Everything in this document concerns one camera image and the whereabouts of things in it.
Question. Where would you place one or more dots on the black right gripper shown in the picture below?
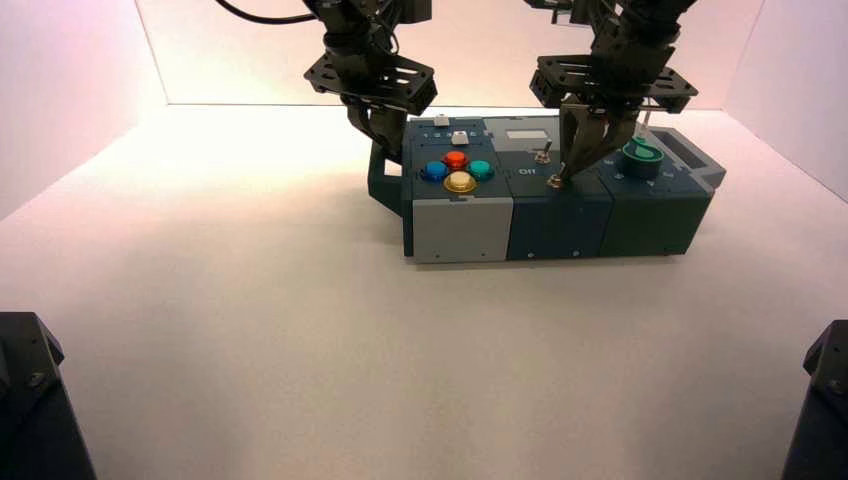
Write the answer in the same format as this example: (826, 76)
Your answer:
(616, 76)

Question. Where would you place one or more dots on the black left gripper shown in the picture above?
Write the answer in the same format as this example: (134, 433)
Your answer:
(371, 76)

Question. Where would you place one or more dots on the metal toggle switch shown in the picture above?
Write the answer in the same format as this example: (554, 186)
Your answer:
(555, 181)
(543, 155)

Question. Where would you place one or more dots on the dark blue grey control box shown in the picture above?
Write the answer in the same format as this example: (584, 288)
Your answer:
(556, 222)

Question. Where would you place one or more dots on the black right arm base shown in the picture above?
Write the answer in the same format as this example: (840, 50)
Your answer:
(825, 411)

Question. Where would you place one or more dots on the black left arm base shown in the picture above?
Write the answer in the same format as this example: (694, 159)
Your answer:
(33, 411)

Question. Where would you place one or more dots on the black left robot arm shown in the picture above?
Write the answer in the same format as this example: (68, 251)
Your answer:
(351, 20)

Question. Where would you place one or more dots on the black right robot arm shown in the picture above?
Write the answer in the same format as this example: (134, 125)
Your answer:
(649, 13)

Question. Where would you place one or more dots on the green rotary knob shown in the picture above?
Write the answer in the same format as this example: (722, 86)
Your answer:
(641, 160)

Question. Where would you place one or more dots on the white rectangular display window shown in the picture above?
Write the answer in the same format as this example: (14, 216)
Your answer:
(526, 134)

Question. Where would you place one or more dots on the small white slider knob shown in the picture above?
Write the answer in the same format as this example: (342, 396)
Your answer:
(440, 120)
(458, 137)

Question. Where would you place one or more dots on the blue round push button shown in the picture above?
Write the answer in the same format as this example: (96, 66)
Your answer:
(434, 171)

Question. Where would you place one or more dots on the red round push button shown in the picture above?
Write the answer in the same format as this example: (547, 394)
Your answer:
(455, 160)

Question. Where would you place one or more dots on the yellow round push button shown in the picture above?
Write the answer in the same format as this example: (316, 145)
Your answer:
(460, 182)

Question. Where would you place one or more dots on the green round push button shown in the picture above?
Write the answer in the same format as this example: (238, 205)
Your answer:
(482, 170)

